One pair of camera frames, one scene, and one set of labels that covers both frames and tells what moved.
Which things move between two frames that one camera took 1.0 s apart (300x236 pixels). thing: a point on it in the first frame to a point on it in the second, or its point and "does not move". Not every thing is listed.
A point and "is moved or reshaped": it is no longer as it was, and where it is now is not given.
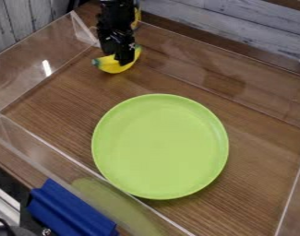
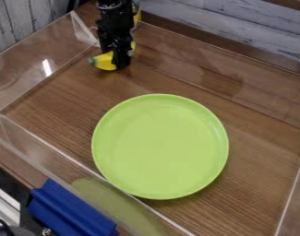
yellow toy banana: (111, 65) is moved or reshaped
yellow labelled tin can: (136, 18) does not move
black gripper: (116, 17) does not move
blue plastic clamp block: (59, 210) does not move
